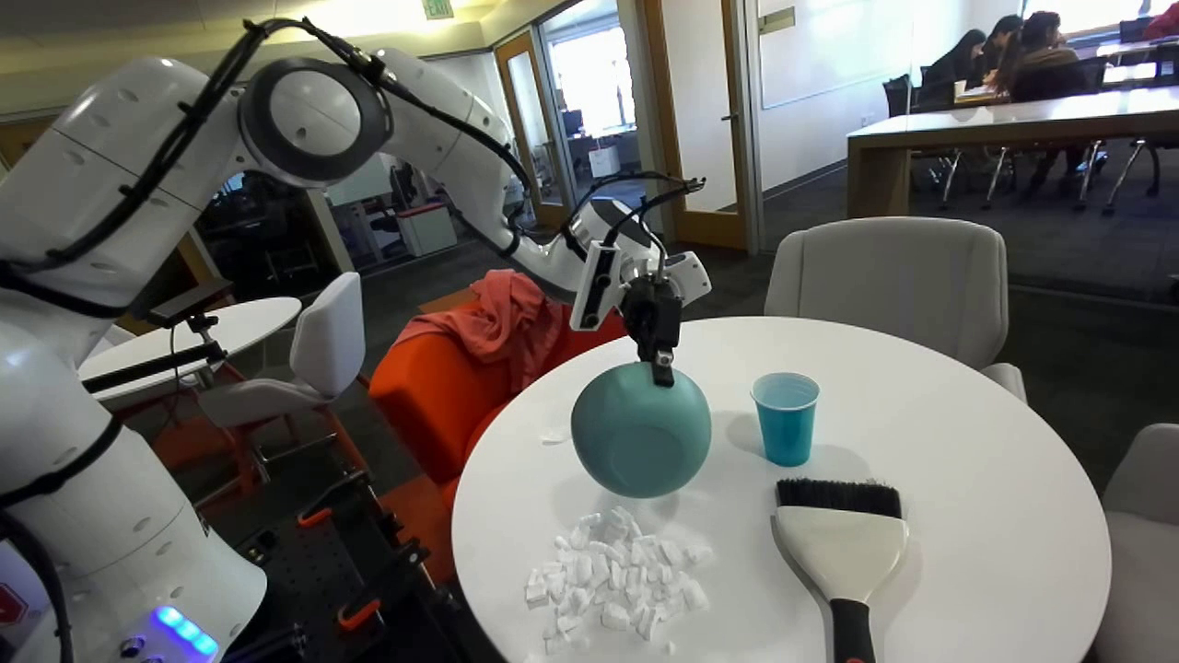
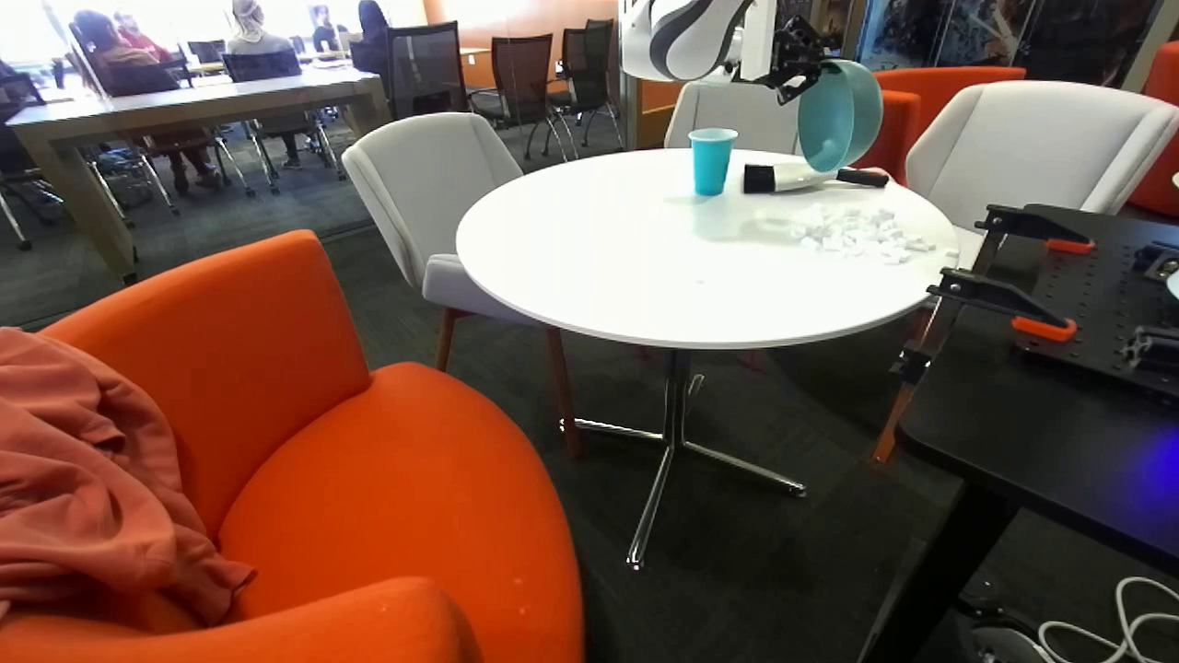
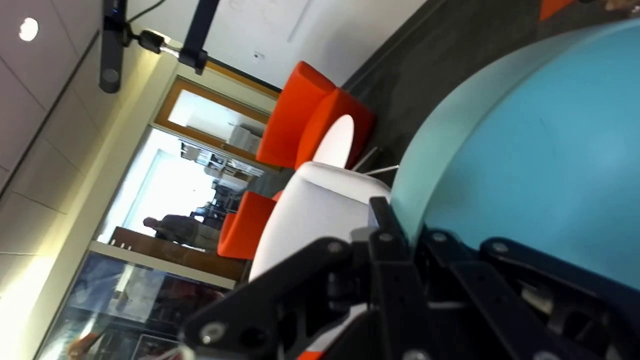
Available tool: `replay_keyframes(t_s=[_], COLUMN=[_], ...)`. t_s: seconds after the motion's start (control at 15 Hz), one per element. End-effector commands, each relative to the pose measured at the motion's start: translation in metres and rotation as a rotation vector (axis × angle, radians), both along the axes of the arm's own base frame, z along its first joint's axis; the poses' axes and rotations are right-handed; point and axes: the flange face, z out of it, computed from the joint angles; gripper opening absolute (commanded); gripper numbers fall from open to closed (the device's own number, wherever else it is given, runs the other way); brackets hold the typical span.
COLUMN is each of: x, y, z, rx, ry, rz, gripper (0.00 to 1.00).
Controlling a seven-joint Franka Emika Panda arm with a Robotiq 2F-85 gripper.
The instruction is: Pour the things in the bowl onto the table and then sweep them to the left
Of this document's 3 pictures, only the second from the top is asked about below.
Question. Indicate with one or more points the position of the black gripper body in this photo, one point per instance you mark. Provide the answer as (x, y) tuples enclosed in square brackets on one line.
[(802, 47)]

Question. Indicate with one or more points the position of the teal bowl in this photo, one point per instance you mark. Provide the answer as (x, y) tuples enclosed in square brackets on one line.
[(841, 117)]

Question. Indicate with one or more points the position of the pile of white pieces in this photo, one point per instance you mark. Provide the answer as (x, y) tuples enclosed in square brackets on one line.
[(850, 225)]

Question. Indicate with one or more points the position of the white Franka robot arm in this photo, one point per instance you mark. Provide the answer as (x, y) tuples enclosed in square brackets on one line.
[(685, 38)]

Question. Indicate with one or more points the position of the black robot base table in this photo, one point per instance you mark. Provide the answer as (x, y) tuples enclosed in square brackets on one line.
[(1042, 427)]

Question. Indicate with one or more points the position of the grey upholstered chair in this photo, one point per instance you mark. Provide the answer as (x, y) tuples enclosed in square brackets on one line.
[(722, 121), (423, 185), (1034, 140)]

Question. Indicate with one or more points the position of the teal plastic cup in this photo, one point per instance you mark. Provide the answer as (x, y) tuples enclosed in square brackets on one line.
[(712, 167)]

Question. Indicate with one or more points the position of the black mesh office chair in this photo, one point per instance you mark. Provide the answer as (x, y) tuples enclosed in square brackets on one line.
[(590, 61), (520, 76), (264, 65), (13, 148), (423, 66)]

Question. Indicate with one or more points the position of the round white table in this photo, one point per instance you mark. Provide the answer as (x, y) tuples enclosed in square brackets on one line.
[(638, 269)]

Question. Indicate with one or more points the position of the seated person dark top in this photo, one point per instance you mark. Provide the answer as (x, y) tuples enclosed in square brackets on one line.
[(368, 38)]

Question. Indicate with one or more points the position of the seated person grey top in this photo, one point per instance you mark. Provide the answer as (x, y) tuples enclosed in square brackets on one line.
[(253, 29)]

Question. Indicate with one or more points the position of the large orange armchair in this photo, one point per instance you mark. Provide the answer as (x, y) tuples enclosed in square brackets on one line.
[(368, 492)]

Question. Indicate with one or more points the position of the long wooden meeting table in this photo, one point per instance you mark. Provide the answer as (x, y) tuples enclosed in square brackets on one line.
[(185, 106)]

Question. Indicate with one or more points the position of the seated person maroon top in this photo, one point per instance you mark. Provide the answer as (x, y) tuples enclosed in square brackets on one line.
[(111, 58)]

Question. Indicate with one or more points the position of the pink blanket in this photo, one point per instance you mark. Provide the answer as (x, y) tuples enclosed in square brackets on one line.
[(73, 492)]

